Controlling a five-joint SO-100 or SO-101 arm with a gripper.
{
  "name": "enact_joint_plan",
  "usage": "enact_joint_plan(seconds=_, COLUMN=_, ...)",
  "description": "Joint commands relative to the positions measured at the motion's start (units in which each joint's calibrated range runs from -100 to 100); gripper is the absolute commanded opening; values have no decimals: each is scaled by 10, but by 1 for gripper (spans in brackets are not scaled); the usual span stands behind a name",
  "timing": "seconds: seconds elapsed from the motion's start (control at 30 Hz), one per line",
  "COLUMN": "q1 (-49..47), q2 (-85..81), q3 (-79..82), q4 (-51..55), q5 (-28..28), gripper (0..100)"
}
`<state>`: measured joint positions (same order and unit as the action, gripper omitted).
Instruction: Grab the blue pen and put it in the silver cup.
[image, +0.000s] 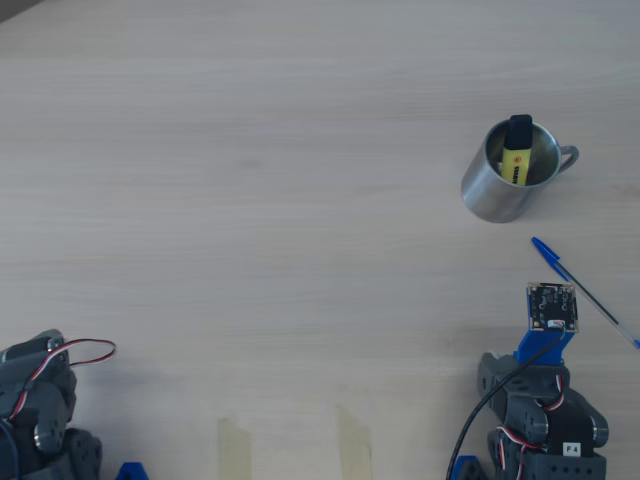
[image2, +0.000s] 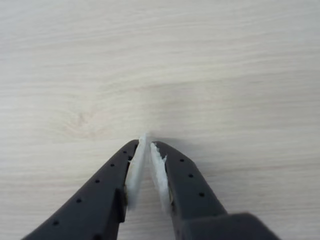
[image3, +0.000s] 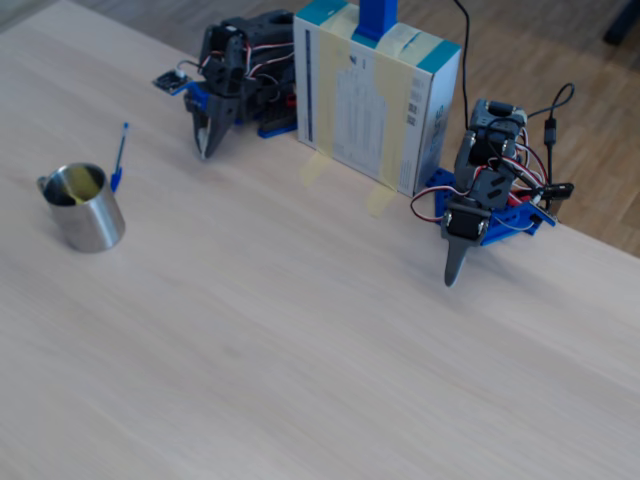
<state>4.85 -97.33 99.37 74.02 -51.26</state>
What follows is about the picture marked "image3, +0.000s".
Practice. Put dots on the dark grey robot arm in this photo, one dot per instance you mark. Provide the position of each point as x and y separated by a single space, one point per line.
270 35

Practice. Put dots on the white teal cardboard box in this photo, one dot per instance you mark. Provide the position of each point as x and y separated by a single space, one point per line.
350 110

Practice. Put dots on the black plug connector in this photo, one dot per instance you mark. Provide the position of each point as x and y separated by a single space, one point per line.
555 190

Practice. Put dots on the red connector block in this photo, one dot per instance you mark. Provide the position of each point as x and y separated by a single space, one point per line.
291 100

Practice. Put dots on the grey idle gripper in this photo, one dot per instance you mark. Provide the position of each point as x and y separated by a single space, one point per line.
463 225

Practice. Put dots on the blue camera post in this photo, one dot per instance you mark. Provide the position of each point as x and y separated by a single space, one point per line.
375 20

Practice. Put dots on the silver metal cup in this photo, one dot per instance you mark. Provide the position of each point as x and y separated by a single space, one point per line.
92 225

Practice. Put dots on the yellow highlighter black cap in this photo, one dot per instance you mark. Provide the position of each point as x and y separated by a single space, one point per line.
84 184

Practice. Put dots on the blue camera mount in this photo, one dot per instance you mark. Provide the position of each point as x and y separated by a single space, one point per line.
196 97

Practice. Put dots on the blue idle arm base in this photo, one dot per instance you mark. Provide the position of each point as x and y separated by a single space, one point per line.
515 220

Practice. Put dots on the blue arm base plate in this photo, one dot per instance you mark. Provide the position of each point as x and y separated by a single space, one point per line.
272 132

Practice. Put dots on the black furniture foot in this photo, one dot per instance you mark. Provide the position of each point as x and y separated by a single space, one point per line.
622 22

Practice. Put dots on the blue capped ballpoint pen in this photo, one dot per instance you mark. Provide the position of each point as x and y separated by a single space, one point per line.
119 157

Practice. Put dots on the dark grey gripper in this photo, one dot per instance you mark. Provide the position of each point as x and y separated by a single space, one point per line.
220 116

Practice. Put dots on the yellow masking tape strip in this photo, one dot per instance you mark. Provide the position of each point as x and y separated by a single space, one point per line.
381 200
316 172

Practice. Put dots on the black wrist camera board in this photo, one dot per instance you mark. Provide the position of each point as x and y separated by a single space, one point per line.
170 81

